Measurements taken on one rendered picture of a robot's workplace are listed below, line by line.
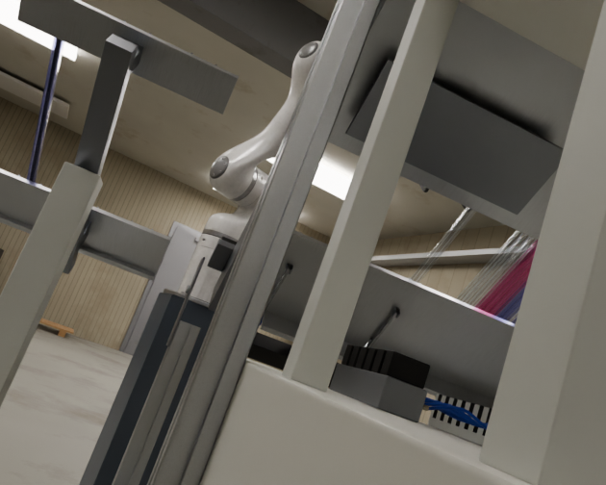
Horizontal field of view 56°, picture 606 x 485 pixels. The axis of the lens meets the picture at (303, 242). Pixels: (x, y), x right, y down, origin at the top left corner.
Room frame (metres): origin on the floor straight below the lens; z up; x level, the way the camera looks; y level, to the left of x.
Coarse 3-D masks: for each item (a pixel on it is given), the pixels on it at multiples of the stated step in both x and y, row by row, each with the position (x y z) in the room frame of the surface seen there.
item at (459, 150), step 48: (384, 48) 0.70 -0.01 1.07; (480, 48) 0.69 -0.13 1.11; (528, 48) 0.68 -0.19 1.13; (432, 96) 0.71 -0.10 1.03; (480, 96) 0.73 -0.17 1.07; (528, 96) 0.72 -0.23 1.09; (576, 96) 0.72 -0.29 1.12; (336, 144) 0.82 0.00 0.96; (432, 144) 0.76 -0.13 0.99; (480, 144) 0.75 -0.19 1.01; (528, 144) 0.74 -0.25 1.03; (480, 192) 0.81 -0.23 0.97; (528, 192) 0.80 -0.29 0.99
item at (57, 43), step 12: (60, 48) 0.85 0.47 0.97; (60, 60) 0.88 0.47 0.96; (48, 72) 0.89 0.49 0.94; (48, 84) 0.90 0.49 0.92; (48, 96) 0.92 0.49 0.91; (48, 108) 0.94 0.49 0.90; (36, 132) 0.98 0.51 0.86; (36, 144) 1.00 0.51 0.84; (36, 156) 1.02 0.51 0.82; (36, 168) 1.04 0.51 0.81; (36, 180) 1.07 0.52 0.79
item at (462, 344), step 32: (288, 256) 0.99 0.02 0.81; (320, 256) 0.98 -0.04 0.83; (288, 288) 1.04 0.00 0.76; (384, 288) 1.02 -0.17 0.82; (416, 288) 1.01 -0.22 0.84; (352, 320) 1.09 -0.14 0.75; (384, 320) 1.08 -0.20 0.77; (416, 320) 1.07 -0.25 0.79; (448, 320) 1.06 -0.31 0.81; (480, 320) 1.05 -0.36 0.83; (416, 352) 1.13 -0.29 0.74; (448, 352) 1.12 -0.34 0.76; (480, 352) 1.11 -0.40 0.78; (480, 384) 1.17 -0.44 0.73
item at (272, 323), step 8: (264, 320) 1.08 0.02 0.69; (272, 320) 1.08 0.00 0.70; (280, 320) 1.09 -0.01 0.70; (288, 320) 1.10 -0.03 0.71; (264, 328) 1.07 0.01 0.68; (272, 328) 1.07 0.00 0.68; (280, 328) 1.08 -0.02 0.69; (288, 328) 1.09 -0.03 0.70; (296, 328) 1.10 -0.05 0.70; (280, 336) 1.08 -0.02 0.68; (288, 336) 1.08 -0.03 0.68; (344, 344) 1.13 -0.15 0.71; (344, 352) 1.11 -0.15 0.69; (432, 376) 1.17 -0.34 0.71; (432, 384) 1.16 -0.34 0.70; (440, 384) 1.17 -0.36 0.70; (448, 384) 1.18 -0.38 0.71; (432, 392) 1.15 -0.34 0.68; (440, 392) 1.15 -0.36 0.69; (448, 392) 1.16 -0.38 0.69; (456, 392) 1.17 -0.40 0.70; (464, 392) 1.18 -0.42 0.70; (472, 392) 1.19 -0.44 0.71; (472, 400) 1.17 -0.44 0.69; (480, 400) 1.18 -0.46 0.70; (488, 400) 1.19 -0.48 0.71
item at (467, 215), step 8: (464, 216) 0.89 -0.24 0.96; (456, 224) 0.91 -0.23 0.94; (464, 224) 0.91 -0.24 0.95; (448, 232) 0.93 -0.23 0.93; (456, 232) 0.92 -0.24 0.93; (448, 240) 0.93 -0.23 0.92; (440, 248) 0.95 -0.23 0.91; (432, 256) 0.96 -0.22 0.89; (440, 256) 0.96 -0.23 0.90; (424, 264) 0.98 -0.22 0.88; (432, 264) 0.98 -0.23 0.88; (416, 272) 1.00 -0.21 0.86; (424, 272) 0.99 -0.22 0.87; (416, 280) 1.01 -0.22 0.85
